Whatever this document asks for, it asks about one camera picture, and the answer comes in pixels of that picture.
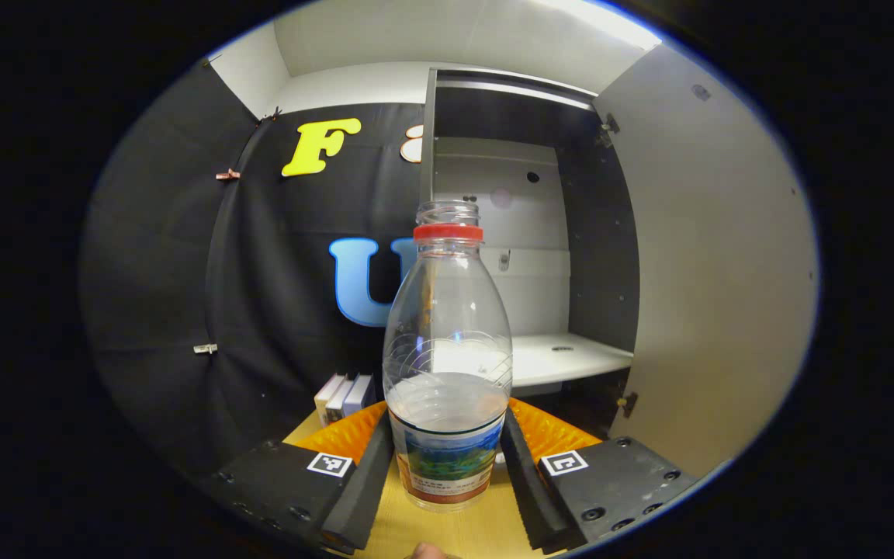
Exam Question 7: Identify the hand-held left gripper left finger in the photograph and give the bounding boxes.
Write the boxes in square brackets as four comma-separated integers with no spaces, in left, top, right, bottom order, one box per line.
[199,400,395,556]

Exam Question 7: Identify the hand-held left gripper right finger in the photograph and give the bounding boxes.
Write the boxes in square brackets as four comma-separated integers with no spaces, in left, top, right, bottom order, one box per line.
[500,398,702,556]

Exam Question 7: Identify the clear bottle with red ring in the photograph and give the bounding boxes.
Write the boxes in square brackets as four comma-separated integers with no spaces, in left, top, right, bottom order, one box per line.
[383,200,514,513]

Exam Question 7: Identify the dark grey cabinet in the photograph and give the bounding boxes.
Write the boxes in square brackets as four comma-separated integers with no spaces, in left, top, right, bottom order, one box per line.
[418,68,642,439]

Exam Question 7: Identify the beige cabinet door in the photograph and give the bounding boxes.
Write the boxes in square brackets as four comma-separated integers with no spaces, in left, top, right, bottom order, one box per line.
[593,43,820,480]

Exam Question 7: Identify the book with white spine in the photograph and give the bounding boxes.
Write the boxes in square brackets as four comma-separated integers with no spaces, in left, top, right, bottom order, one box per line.
[326,377,358,424]

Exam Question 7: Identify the black backdrop cloth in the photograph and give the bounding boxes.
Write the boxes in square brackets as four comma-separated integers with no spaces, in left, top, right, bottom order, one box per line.
[81,61,436,482]

